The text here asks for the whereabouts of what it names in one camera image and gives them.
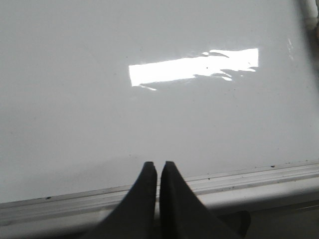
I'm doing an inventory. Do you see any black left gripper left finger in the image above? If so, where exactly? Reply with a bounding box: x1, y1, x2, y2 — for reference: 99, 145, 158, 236
84, 162, 157, 239

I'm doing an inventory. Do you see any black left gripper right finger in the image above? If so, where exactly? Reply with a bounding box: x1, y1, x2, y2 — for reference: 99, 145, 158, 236
159, 161, 251, 239

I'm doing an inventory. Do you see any white whiteboard with aluminium frame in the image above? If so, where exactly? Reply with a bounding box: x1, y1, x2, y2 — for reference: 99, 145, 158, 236
0, 0, 319, 239

